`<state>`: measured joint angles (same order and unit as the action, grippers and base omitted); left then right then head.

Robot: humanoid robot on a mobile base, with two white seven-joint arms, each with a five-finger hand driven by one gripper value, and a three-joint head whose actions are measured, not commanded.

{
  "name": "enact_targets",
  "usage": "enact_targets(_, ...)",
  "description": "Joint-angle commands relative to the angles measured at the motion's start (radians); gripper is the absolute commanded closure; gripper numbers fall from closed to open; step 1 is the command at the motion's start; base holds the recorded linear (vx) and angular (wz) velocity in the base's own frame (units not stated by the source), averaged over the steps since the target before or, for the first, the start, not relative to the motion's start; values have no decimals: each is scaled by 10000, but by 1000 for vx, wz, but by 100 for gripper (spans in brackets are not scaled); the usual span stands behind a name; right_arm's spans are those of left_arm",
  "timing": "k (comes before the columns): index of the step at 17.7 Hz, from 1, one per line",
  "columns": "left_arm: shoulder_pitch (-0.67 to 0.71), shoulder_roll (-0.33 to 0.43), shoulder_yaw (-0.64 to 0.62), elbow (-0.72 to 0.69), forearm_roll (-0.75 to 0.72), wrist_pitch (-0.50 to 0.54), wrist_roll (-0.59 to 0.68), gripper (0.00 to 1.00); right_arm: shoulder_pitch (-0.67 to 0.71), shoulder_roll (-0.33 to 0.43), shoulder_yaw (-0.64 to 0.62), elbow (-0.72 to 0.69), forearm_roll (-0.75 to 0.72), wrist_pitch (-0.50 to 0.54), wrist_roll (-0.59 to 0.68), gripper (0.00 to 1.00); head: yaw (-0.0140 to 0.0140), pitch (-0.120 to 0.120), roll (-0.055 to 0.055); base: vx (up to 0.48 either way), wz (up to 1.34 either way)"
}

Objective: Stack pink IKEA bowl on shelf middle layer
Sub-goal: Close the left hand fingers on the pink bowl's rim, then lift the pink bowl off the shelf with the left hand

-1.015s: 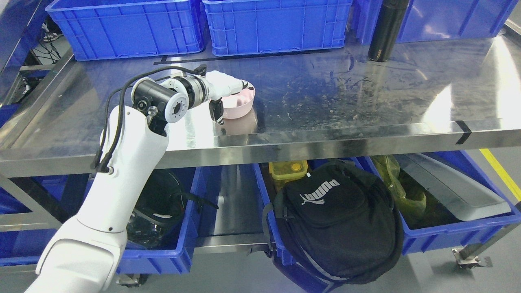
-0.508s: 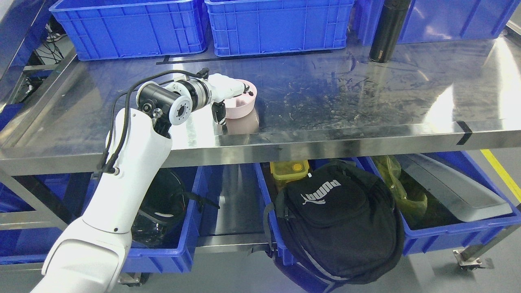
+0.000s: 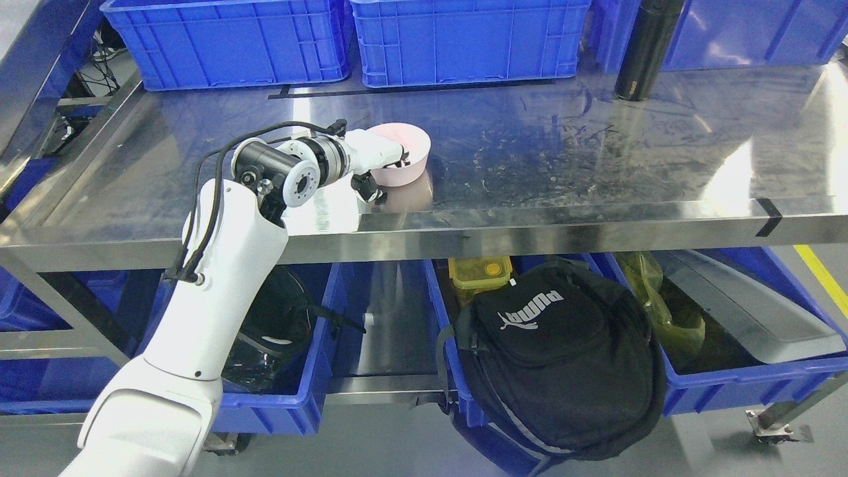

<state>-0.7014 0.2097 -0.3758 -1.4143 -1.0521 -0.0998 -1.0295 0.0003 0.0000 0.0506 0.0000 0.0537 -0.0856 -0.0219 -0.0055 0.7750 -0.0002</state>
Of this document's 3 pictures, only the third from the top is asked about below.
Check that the blue bin lower right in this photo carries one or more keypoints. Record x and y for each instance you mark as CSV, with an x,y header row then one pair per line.
x,y
725,375

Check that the yellow plastic bag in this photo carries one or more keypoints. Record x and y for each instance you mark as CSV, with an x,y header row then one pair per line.
x,y
677,319

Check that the blue crate top right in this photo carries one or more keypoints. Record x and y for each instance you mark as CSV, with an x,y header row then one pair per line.
x,y
725,34

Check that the blue crate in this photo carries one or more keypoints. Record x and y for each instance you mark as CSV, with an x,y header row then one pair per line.
x,y
725,34
187,45
411,43

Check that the yellow food container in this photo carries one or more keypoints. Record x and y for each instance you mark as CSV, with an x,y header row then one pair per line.
x,y
479,274

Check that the black thermos bottle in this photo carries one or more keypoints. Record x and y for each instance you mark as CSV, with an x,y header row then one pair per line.
x,y
653,28

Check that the blue bin lower middle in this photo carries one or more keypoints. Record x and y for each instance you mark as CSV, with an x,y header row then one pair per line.
x,y
446,307

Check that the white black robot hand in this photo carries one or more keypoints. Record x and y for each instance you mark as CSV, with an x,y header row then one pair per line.
x,y
365,151

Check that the blue bin lower left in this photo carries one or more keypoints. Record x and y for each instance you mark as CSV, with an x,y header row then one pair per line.
x,y
294,405

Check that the steel table frame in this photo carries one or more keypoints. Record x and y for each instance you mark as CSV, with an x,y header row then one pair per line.
x,y
721,158

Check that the grey flat panel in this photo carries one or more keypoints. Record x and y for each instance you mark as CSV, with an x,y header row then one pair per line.
x,y
771,327

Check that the blue bin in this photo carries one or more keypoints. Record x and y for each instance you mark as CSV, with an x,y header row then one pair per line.
x,y
725,375
446,307
294,405

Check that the black helmet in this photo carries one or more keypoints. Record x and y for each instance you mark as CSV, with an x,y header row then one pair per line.
x,y
276,332

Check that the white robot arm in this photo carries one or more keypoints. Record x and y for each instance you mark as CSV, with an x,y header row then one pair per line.
x,y
153,417

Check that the black Puma backpack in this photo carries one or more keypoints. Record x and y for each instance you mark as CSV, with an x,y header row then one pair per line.
x,y
565,364

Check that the pink bowl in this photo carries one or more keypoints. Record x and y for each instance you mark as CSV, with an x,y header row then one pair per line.
x,y
416,144

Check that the blue crate top left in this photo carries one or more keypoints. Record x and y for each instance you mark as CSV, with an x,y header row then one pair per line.
x,y
187,45

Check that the blue crate top middle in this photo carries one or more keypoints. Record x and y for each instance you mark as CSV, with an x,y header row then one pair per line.
x,y
411,43

